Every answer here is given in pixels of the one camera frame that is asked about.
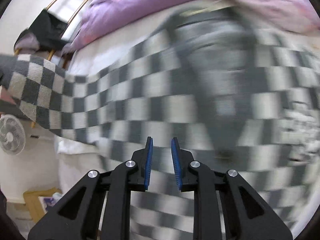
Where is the grey white checkered cardigan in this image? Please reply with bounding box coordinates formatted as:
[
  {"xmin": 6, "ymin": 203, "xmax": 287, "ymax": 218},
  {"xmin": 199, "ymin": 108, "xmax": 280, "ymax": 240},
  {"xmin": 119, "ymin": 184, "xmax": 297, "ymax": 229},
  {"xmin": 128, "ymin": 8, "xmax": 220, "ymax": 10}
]
[{"xmin": 1, "ymin": 7, "xmax": 319, "ymax": 239}]

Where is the pink striped towel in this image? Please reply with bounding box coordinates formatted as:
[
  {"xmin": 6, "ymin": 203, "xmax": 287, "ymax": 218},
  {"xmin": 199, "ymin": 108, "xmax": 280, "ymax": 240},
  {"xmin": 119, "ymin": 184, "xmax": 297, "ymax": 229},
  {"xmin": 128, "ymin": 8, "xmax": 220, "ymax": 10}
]
[{"xmin": 0, "ymin": 86, "xmax": 28, "ymax": 120}]

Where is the white floral bed sheet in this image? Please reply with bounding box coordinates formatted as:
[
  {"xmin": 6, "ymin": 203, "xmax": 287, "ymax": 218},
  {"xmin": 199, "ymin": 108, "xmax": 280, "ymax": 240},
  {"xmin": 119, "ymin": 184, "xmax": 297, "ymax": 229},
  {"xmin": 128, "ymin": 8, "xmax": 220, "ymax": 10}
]
[{"xmin": 53, "ymin": 0, "xmax": 313, "ymax": 240}]

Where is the black jacket on rail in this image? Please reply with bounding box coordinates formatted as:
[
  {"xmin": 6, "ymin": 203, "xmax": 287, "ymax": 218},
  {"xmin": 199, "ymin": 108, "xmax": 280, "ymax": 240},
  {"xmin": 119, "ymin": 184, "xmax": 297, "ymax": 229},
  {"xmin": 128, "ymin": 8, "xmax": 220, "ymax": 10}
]
[{"xmin": 14, "ymin": 9, "xmax": 68, "ymax": 51}]

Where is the wooden clothes rail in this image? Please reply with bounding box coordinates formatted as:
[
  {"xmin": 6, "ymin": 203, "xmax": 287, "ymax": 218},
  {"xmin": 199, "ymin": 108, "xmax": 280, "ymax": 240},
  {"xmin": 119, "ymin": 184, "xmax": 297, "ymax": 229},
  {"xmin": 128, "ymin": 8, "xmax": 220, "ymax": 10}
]
[{"xmin": 13, "ymin": 0, "xmax": 98, "ymax": 129}]

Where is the white electric fan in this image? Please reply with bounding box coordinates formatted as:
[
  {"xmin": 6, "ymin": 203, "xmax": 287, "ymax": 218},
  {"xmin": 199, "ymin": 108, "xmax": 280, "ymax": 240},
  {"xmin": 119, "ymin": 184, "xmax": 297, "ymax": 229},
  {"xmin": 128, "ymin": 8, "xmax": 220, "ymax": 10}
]
[{"xmin": 0, "ymin": 114, "xmax": 26, "ymax": 155}]

